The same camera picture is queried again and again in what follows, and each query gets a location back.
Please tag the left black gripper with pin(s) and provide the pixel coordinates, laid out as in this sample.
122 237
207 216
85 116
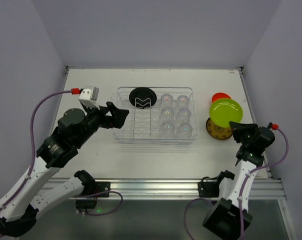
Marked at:
105 117

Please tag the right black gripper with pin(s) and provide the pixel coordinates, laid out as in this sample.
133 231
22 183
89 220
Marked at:
249 132

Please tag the yellow patterned plate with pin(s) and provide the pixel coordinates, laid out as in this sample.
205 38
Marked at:
218 132

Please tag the lime green plate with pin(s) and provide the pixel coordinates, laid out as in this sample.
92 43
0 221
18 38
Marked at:
225 110

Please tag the orange plastic bowl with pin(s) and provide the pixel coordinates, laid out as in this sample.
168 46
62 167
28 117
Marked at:
219 95

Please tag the black plate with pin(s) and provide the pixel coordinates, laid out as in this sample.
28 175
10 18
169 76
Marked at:
142 97

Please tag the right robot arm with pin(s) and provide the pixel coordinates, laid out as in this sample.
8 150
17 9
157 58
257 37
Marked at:
229 217

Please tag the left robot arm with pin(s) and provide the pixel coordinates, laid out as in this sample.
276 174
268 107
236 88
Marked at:
23 205

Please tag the clear plastic dish rack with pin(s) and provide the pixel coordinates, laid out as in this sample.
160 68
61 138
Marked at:
143 125

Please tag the clear glass front right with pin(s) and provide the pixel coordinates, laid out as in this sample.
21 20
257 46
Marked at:
185 131

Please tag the clear glass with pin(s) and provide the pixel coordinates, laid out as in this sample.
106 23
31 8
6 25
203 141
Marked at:
182 102
167 130
167 114
185 131
166 100
183 115

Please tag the clear glass middle right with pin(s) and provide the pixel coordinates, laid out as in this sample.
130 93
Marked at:
183 115

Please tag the clear glass back right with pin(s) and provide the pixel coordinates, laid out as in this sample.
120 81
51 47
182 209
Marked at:
182 102

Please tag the clear glass middle left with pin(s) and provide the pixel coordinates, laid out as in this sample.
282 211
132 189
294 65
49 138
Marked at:
167 114

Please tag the clear glass back left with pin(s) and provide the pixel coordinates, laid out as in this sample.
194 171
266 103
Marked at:
166 100

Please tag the clear glass front left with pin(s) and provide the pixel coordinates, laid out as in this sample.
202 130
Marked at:
167 130

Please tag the left black controller box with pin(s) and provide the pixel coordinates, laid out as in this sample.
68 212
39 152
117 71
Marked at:
85 204

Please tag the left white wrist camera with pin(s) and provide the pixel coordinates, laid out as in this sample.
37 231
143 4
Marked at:
88 97

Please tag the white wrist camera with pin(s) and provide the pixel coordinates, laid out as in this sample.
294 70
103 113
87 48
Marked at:
88 97
272 126

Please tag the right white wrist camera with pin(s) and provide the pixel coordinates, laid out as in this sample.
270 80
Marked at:
272 126

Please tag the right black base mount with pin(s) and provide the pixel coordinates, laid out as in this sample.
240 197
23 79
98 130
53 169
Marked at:
208 187

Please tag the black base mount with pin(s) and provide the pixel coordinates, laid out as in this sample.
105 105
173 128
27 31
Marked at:
102 186
208 187

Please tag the aluminium front rail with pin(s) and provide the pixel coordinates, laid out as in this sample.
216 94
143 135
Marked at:
185 189

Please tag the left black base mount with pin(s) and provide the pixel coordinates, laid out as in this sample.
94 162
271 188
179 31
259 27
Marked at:
102 186

